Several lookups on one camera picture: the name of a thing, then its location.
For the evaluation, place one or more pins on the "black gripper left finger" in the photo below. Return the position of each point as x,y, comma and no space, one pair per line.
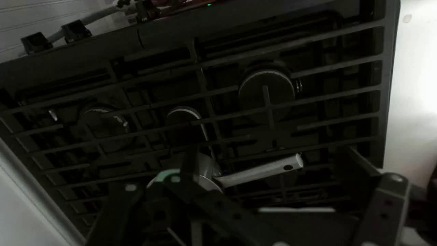
137,213

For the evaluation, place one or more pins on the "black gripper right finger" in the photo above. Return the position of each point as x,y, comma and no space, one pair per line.
384,209

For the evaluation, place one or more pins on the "medium round stove burner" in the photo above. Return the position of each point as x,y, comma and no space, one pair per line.
103,127

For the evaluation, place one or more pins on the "small round stove burner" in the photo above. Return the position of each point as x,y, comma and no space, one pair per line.
182,116

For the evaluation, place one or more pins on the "large round stove burner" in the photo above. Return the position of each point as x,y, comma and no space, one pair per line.
253,89

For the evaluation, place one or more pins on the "black rod clamp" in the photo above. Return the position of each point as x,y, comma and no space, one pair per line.
36,43
77,32

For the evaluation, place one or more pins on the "white rod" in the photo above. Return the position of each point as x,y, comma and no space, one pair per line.
103,15

